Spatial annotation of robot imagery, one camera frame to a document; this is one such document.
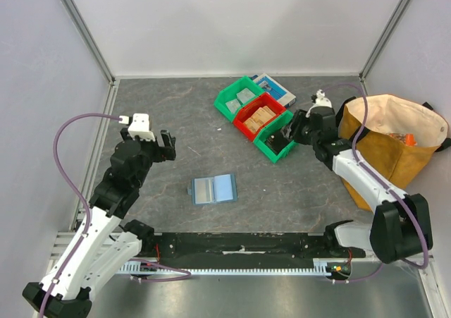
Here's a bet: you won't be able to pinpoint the blue card holder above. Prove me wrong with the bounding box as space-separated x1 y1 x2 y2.
187 173 238 206

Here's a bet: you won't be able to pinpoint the white VIP credit card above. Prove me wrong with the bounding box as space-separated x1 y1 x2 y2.
225 99 241 114

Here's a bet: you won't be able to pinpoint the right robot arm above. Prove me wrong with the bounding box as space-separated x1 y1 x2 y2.
287 106 433 267

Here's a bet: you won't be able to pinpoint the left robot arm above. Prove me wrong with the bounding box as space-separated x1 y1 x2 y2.
23 129 176 317

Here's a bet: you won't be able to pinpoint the brown cards in bin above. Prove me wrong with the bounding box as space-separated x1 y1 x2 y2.
243 106 276 134

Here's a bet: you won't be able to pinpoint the grey card in bin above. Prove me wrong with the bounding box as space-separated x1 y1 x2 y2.
237 88 255 104

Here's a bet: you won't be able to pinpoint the green bin near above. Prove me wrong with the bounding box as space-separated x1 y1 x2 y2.
254 111 297 164

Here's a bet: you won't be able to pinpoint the green bin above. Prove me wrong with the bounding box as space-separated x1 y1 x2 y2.
254 111 297 164
214 76 264 123

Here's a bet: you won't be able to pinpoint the black items in bin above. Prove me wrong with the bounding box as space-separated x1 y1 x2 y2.
266 127 292 154

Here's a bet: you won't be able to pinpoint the red bin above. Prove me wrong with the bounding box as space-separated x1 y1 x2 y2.
233 92 286 142

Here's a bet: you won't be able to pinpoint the blue white box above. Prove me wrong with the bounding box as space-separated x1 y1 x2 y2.
251 73 297 108

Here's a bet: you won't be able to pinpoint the green bin far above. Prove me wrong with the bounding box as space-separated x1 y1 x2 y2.
214 76 264 123

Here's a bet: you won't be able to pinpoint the yellow tote bag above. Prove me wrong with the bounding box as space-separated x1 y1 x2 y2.
334 92 449 213

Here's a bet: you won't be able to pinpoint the orange item in bag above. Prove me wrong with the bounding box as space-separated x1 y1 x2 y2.
404 133 416 147

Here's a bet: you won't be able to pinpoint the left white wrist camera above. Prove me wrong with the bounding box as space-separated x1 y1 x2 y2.
118 114 155 142

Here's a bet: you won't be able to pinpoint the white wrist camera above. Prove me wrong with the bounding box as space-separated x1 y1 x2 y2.
306 89 333 118
118 114 155 142

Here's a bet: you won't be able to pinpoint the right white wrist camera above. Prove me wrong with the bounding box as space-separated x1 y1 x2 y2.
306 89 333 118

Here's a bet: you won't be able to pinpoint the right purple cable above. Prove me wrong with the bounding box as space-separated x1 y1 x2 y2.
323 84 431 286

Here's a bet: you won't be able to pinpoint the purple cable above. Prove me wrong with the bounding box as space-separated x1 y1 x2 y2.
37 112 192 317
323 84 431 286

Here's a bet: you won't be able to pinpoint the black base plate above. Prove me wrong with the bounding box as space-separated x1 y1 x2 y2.
137 233 366 269

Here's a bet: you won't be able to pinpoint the white cable duct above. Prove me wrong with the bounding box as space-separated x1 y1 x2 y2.
116 261 331 276

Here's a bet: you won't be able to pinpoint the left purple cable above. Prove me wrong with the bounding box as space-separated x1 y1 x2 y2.
37 112 192 317

